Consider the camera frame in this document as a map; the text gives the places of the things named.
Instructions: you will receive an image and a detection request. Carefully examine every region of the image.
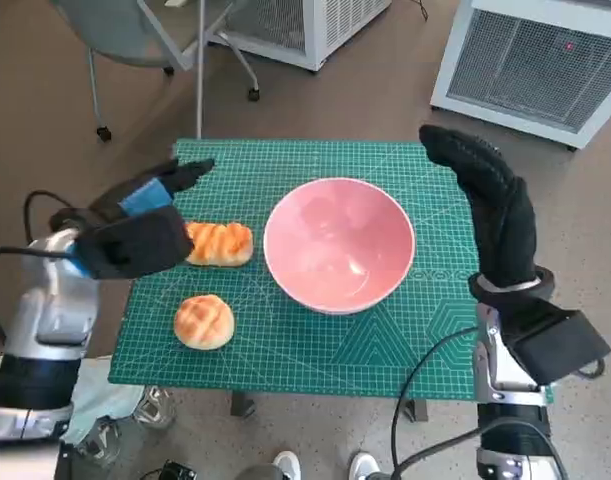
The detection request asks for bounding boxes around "white mesh cabinet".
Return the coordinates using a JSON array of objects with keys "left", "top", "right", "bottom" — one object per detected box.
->
[
  {"left": 209, "top": 0, "right": 394, "bottom": 72},
  {"left": 429, "top": 0, "right": 611, "bottom": 150}
]

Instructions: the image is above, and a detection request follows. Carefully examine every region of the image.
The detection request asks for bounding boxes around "round toy bread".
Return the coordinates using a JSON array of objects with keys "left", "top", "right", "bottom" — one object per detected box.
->
[{"left": 173, "top": 293, "right": 236, "bottom": 351}]

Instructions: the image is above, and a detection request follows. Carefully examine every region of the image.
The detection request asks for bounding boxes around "long black right arm cable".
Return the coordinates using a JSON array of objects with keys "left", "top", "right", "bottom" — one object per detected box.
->
[{"left": 390, "top": 327, "right": 571, "bottom": 480}]

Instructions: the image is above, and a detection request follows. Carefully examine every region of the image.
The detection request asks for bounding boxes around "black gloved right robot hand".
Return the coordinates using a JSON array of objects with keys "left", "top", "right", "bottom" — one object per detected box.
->
[{"left": 418, "top": 123, "right": 539, "bottom": 290}]

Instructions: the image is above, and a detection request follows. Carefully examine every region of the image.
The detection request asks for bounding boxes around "long striped toy bread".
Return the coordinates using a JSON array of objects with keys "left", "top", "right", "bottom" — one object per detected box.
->
[{"left": 183, "top": 221, "right": 255, "bottom": 267}]

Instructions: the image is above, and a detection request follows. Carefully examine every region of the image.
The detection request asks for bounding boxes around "person's leg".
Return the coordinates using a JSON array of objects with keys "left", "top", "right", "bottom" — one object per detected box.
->
[
  {"left": 234, "top": 463, "right": 286, "bottom": 480},
  {"left": 59, "top": 349, "right": 146, "bottom": 446}
]

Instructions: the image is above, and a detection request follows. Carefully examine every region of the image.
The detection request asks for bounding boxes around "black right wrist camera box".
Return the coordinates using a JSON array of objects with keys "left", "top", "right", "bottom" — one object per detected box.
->
[{"left": 504, "top": 309, "right": 611, "bottom": 386}]

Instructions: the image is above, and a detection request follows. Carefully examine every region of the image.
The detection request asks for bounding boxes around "person's white shoe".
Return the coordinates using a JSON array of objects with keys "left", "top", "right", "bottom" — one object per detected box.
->
[
  {"left": 348, "top": 451, "right": 381, "bottom": 480},
  {"left": 272, "top": 449, "right": 301, "bottom": 480}
]

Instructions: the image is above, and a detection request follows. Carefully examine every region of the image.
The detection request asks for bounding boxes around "thin white metal pole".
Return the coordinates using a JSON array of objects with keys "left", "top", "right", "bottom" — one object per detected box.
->
[{"left": 194, "top": 0, "right": 209, "bottom": 140}]

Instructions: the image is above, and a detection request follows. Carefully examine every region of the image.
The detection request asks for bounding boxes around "small black camera device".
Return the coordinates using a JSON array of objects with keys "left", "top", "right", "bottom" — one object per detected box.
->
[{"left": 157, "top": 462, "right": 199, "bottom": 480}]

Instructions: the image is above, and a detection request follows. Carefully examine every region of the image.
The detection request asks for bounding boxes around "short black camera cable loop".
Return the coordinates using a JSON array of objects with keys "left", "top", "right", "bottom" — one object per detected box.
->
[{"left": 577, "top": 357, "right": 606, "bottom": 379}]

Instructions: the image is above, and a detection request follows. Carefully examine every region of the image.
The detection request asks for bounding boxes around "pink bowl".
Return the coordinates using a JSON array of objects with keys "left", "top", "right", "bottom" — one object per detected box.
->
[{"left": 262, "top": 178, "right": 417, "bottom": 316}]

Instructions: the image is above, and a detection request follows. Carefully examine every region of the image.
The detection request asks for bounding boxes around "green cutting mat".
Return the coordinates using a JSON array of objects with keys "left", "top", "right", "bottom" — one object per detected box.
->
[{"left": 108, "top": 138, "right": 556, "bottom": 404}]

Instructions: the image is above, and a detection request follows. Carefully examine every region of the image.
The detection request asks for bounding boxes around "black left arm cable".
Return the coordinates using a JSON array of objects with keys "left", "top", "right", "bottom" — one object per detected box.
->
[
  {"left": 0, "top": 246, "right": 79, "bottom": 260},
  {"left": 23, "top": 189, "right": 82, "bottom": 224}
]

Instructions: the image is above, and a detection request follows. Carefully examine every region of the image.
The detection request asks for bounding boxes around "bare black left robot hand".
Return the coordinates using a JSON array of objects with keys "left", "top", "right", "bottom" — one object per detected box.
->
[{"left": 87, "top": 157, "right": 217, "bottom": 224}]

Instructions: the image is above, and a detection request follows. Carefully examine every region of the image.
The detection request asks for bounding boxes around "black table bracket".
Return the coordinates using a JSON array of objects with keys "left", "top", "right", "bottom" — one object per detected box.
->
[
  {"left": 230, "top": 392, "right": 257, "bottom": 417},
  {"left": 403, "top": 398, "right": 429, "bottom": 422}
]

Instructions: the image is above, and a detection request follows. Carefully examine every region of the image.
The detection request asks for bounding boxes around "person's silver shoe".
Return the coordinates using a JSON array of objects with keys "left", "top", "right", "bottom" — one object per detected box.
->
[
  {"left": 77, "top": 414, "right": 122, "bottom": 459},
  {"left": 133, "top": 384, "right": 177, "bottom": 431}
]

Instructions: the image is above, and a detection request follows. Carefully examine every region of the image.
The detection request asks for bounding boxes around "grey office chair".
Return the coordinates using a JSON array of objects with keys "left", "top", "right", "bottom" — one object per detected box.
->
[{"left": 49, "top": 0, "right": 261, "bottom": 141}]

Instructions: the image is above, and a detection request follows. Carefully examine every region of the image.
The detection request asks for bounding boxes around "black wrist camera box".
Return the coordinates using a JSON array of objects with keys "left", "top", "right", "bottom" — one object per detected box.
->
[
  {"left": 76, "top": 204, "right": 195, "bottom": 281},
  {"left": 504, "top": 309, "right": 611, "bottom": 386}
]

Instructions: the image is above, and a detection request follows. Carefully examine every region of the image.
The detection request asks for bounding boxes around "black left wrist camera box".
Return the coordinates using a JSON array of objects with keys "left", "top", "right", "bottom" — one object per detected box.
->
[{"left": 76, "top": 204, "right": 195, "bottom": 281}]

